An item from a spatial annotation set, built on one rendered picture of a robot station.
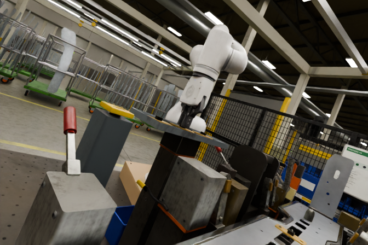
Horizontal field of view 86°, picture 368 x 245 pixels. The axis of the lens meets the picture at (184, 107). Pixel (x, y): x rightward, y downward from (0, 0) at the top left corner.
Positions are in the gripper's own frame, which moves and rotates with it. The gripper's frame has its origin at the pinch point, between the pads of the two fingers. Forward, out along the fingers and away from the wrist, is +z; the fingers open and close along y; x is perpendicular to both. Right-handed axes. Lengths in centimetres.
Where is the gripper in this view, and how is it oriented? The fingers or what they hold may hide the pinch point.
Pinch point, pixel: (185, 120)
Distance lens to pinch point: 65.2
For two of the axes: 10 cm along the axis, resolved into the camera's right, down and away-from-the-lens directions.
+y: 4.9, 1.8, -8.5
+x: 7.8, 3.5, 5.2
